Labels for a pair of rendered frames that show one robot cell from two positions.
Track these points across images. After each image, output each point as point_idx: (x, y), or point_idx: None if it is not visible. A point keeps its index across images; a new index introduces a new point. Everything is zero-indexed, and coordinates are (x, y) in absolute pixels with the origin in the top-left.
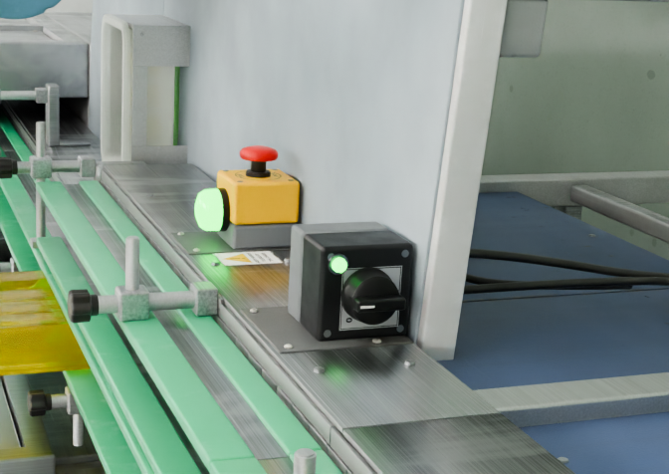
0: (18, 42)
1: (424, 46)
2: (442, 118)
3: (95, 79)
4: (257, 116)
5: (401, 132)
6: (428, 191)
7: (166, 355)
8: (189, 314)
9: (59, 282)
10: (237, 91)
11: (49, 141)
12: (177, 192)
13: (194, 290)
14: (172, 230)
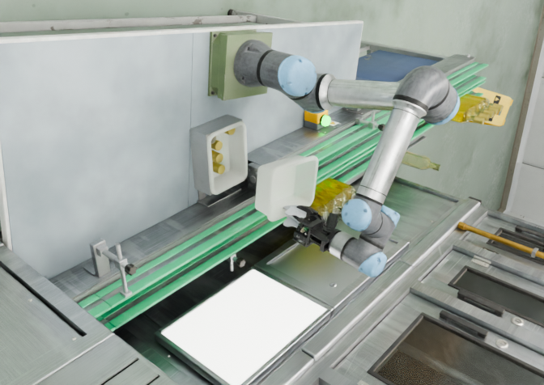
0: (29, 265)
1: (352, 51)
2: (357, 61)
3: (34, 251)
4: (286, 107)
5: (346, 70)
6: (354, 75)
7: (383, 120)
8: (362, 124)
9: (320, 175)
10: (272, 109)
11: (110, 268)
12: (283, 145)
13: (362, 118)
14: (322, 134)
